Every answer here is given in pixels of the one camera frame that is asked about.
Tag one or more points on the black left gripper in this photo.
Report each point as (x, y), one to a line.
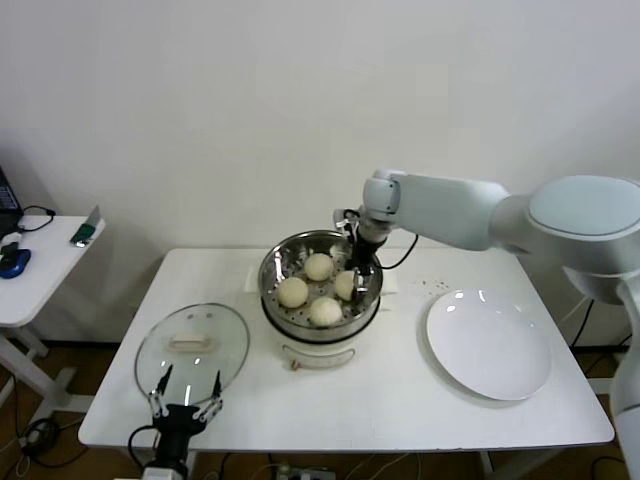
(175, 425)

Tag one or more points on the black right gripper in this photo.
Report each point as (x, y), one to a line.
(362, 252)

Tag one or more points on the white steamed baozi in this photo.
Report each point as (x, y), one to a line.
(318, 266)
(326, 311)
(344, 285)
(293, 292)

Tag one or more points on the round glass pot lid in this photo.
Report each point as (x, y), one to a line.
(220, 325)

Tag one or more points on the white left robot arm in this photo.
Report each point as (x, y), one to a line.
(167, 470)

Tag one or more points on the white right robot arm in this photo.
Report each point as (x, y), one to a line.
(450, 210)

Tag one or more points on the stainless steel steamer basket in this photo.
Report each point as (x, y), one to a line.
(272, 280)

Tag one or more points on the white electric cooker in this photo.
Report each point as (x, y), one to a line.
(320, 352)

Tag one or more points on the white oval plate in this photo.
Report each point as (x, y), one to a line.
(485, 345)

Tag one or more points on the white side table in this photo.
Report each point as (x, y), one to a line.
(45, 280)

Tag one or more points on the blue computer mouse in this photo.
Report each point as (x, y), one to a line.
(17, 265)

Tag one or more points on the laptop screen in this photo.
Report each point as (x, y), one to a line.
(7, 200)

